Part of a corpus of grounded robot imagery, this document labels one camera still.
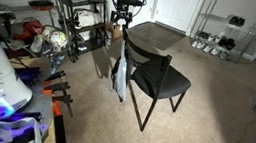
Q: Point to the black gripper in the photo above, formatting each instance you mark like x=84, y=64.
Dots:
x=123, y=9

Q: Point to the grey cloth bag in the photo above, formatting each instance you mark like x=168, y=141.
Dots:
x=121, y=77

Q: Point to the brown paper bag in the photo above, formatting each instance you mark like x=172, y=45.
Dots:
x=116, y=32

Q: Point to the white bag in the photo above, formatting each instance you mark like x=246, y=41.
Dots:
x=85, y=19

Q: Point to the black chair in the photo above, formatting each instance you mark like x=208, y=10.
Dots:
x=163, y=81

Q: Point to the red bag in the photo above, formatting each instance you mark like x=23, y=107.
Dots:
x=33, y=28

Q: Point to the dark brown door mat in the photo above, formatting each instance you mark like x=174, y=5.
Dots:
x=156, y=35

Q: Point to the white entry door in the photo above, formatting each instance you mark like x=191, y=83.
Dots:
x=177, y=7

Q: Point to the white patterned soccer ball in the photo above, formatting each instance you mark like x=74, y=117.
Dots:
x=58, y=39

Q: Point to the white green ball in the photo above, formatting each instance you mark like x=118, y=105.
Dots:
x=46, y=32

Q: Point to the blue patterned cloth bundle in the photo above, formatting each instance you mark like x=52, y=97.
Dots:
x=56, y=61

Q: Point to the black red pan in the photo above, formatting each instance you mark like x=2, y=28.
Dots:
x=41, y=5

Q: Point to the dark grey shoe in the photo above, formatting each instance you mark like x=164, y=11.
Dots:
x=203, y=35

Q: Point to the black orange clamp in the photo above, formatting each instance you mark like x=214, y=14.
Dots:
x=63, y=99
x=58, y=87
x=55, y=76

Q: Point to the pale green bottle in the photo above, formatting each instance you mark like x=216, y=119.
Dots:
x=36, y=44

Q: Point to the white high-top sneaker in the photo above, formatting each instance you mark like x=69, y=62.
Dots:
x=220, y=37

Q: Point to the grey sneaker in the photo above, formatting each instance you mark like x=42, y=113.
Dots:
x=224, y=55

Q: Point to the bulky black shoe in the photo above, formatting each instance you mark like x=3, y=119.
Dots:
x=229, y=43

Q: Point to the long black bar clamp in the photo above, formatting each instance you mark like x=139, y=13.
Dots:
x=60, y=132

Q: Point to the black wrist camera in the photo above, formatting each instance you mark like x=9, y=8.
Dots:
x=129, y=1

